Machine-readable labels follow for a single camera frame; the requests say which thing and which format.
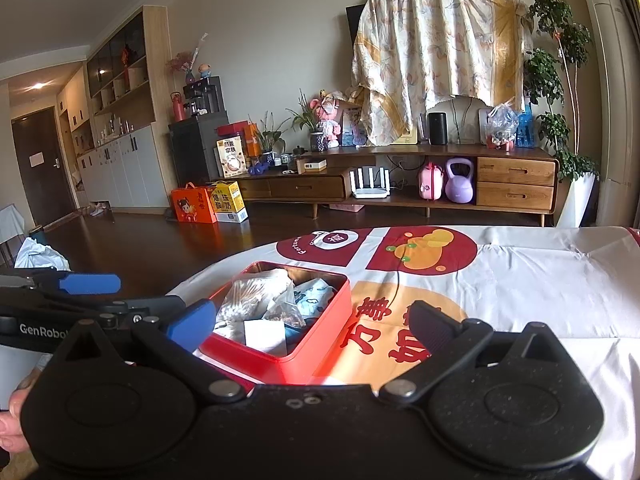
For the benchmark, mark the clear drinking glass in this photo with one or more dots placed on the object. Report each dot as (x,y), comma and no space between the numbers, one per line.
(422,132)

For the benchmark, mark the vase of pink flowers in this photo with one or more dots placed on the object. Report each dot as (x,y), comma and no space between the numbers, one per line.
(182,62)

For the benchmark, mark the light wooden drawer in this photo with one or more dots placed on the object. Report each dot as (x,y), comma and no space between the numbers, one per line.
(515,196)
(515,171)

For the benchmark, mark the printed white tablecloth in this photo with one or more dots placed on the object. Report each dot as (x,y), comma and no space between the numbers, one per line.
(525,270)

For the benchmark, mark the tall potted tree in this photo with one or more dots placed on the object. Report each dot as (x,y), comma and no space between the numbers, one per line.
(555,35)

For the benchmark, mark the white column air conditioner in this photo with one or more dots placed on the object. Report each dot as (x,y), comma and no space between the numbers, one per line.
(615,85)

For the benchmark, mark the small doll figure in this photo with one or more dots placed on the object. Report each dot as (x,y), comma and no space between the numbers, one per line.
(205,71)

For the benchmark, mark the small green potted plant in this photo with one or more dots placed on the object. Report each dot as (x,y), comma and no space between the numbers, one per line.
(270,140)

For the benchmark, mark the small white packet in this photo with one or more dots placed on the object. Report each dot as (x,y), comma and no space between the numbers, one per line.
(265,335)

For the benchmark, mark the yellow drink carton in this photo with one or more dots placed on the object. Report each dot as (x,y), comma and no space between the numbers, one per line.
(227,202)

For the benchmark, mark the pink plush doll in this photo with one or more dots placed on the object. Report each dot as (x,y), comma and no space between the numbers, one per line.
(327,120)

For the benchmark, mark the black coffee machine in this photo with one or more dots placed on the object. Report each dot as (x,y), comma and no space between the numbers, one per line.
(205,97)

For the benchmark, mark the white router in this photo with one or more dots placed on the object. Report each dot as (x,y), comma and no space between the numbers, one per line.
(370,192)

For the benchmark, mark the wooden television cabinet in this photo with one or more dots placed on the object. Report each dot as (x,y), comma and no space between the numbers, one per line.
(400,152)

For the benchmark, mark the red tin box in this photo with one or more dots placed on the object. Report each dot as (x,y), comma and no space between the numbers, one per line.
(310,360)

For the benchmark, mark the flat pink box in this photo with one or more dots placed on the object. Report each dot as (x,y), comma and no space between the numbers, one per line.
(346,207)

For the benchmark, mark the orange red gift box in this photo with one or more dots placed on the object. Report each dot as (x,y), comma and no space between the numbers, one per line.
(250,140)

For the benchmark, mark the blue plastic rack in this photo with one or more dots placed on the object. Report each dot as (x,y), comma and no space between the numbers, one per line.
(525,130)

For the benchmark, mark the white arched appliance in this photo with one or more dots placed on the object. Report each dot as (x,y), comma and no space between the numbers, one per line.
(470,115)

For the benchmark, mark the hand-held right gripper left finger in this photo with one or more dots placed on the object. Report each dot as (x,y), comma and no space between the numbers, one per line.
(192,322)

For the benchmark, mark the white crumpled bag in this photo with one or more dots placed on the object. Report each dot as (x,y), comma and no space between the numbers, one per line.
(42,255)

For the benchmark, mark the red thermos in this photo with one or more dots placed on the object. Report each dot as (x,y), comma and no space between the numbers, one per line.
(177,107)

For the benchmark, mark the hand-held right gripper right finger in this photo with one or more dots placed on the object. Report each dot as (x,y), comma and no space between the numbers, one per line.
(430,325)

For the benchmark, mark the small pink case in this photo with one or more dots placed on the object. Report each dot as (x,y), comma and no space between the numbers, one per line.
(431,185)

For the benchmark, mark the small white box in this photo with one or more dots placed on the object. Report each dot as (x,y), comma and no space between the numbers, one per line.
(315,164)

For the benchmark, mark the black low cabinet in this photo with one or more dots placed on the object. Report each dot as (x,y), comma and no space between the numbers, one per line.
(195,150)

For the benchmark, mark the dark wooden drawer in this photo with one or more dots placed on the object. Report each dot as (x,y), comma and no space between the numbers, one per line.
(305,187)

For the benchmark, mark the clear bag of brown bits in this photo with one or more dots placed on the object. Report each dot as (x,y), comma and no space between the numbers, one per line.
(282,310)

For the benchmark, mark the pastel picture card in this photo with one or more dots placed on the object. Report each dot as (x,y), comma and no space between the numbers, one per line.
(351,127)

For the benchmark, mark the wooden shelf unit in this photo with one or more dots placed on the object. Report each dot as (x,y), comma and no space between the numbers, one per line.
(155,60)

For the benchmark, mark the white floor cabinets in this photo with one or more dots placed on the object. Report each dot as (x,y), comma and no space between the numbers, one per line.
(130,170)

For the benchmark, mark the orange cartoon gift box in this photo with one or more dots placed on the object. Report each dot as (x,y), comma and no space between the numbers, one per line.
(192,205)

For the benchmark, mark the plant in patterned pot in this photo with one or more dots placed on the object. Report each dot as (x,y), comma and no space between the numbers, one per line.
(317,141)

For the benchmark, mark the floral cloth cover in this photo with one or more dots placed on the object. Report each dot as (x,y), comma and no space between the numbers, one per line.
(430,50)

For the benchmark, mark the white square planter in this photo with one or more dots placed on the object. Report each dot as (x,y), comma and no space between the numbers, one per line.
(575,200)

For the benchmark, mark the purple kettlebell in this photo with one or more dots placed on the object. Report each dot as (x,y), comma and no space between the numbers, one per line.
(460,187)

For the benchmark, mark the person's left hand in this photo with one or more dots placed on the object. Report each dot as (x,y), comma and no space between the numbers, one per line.
(10,430)

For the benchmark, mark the white brown drink carton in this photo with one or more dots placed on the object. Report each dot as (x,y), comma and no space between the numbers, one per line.
(231,157)

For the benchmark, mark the clear plastic bag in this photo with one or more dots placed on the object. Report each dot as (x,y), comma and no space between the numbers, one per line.
(500,125)

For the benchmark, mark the dark brown door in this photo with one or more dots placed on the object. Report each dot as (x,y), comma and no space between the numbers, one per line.
(42,170)

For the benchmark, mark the black cylinder speaker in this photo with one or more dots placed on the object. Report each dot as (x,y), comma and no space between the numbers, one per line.
(437,127)

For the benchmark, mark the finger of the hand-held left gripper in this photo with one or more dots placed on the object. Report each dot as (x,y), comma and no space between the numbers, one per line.
(30,330)
(90,283)

